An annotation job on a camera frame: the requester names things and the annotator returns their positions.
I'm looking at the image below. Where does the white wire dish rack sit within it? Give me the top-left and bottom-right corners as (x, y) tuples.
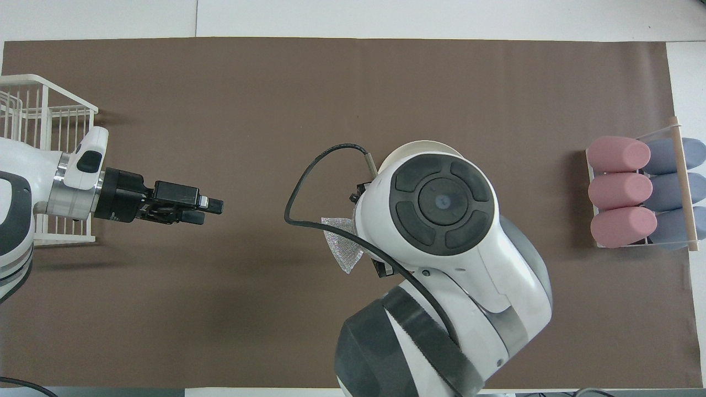
(0, 74), (99, 246)

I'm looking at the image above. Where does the pink plastic cup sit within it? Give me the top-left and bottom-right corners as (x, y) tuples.
(588, 173), (654, 211)
(586, 136), (652, 173)
(590, 207), (658, 249)

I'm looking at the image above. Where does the silver mesh sponge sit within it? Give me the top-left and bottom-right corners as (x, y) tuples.
(322, 217), (365, 275)

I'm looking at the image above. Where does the brown table mat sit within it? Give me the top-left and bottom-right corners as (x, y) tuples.
(0, 37), (702, 389)

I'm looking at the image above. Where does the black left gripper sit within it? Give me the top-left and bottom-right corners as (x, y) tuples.
(97, 167), (224, 225)

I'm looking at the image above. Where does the white cup holder rack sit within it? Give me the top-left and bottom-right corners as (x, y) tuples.
(585, 116), (700, 252)

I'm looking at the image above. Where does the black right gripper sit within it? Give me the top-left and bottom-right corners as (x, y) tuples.
(350, 182), (395, 278)

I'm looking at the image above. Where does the cream round plate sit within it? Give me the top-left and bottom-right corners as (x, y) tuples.
(378, 140), (465, 178)

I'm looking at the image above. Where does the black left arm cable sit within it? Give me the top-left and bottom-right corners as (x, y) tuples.
(0, 377), (57, 397)

